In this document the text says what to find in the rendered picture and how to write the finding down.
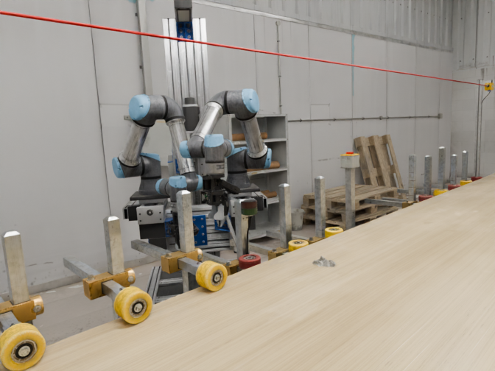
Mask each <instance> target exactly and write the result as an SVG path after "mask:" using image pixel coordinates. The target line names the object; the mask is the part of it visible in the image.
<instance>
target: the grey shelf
mask: <svg viewBox="0 0 495 371"><path fill-rule="evenodd" d="M285 116H286V117H285ZM256 119H257V122H258V126H259V130H260V132H261V133H267V139H262V141H263V144H265V145H266V146H267V148H269V149H271V151H272V157H271V161H278V162H279V163H280V167H279V168H277V169H266V170H260V171H254V172H248V173H247V175H248V177H249V180H250V183H254V184H255V185H256V186H258V187H259V188H260V191H265V190H269V191H270V192H271V191H276V193H277V196H276V197H272V198H268V199H267V204H268V208H263V211H258V213H257V214H256V215H255V222H256V229H255V230H249V233H248V235H249V240H251V239H257V238H261V237H264V236H266V230H275V231H279V232H280V219H279V200H278V186H279V185H281V184H288V185H289V186H290V178H289V135H288V114H256ZM266 122H267V124H266ZM262 128H263V132H262ZM265 130H266V131H265ZM237 133H243V130H242V125H241V123H240V121H239V120H238V119H236V117H235V115H223V116H222V117H221V118H220V119H218V121H217V123H216V126H215V128H214V130H213V132H212V134H213V135H214V134H222V135H223V139H228V140H229V141H231V142H232V143H233V145H234V149H236V148H240V147H246V149H248V145H247V142H246V141H232V134H237ZM286 134H287V138H286ZM287 147H288V148H287ZM223 174H225V177H221V178H220V179H222V180H225V181H226V179H227V176H228V170H227V158H225V173H223ZM268 175H269V177H268ZM287 177H288V181H287ZM264 179H265V182H264ZM266 213H267V216H266Z"/></svg>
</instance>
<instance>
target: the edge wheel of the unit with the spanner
mask: <svg viewBox="0 0 495 371"><path fill-rule="evenodd" d="M260 263H261V257H260V256H259V255H255V254H247V255H242V256H240V257H239V268H240V269H243V270H245V269H248V268H251V267H252V266H255V265H258V264H260Z"/></svg>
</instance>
